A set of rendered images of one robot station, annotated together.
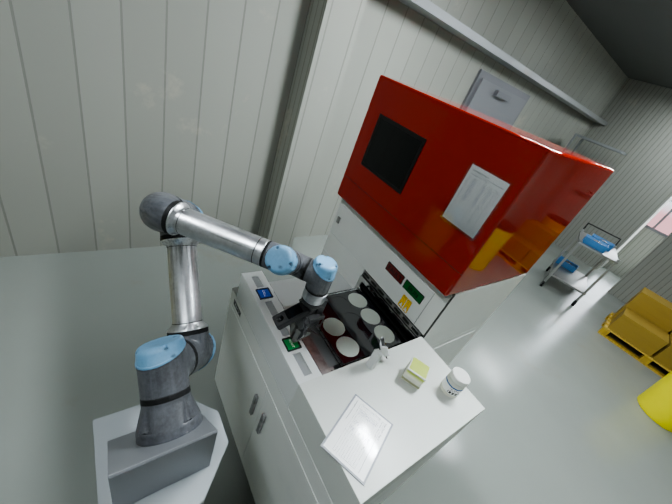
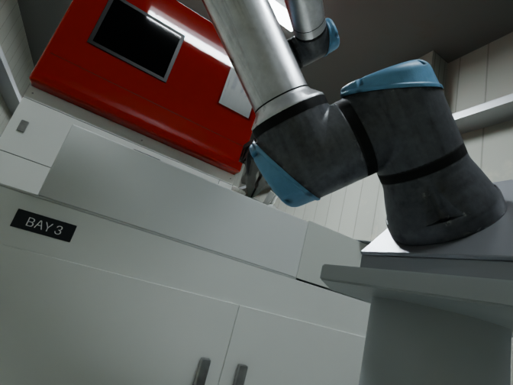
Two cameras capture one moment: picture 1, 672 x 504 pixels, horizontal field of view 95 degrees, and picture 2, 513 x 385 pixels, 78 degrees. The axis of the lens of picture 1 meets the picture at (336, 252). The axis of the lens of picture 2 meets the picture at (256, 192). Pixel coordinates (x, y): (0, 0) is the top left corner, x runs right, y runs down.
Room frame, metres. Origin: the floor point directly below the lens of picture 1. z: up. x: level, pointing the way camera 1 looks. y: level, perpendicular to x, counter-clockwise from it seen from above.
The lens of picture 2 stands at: (0.47, 0.73, 0.76)
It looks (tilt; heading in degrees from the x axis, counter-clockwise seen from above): 17 degrees up; 291
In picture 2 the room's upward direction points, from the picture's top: 16 degrees clockwise
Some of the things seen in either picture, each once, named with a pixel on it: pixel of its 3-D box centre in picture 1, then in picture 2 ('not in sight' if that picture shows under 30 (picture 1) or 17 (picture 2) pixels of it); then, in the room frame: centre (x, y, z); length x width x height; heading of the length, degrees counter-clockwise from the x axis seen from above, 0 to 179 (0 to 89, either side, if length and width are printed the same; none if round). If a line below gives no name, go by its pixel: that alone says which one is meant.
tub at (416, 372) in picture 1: (415, 372); not in sight; (0.81, -0.44, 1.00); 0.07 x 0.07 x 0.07; 72
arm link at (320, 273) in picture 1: (320, 275); not in sight; (0.76, 0.02, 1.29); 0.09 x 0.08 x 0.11; 85
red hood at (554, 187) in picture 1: (459, 183); (156, 103); (1.56, -0.43, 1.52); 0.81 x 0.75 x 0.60; 45
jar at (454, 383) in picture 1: (454, 382); not in sight; (0.82, -0.59, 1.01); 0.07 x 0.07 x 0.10
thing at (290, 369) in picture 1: (273, 330); (191, 212); (0.84, 0.11, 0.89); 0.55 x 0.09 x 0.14; 45
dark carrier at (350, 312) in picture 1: (352, 321); not in sight; (1.05, -0.19, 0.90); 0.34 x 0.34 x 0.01; 45
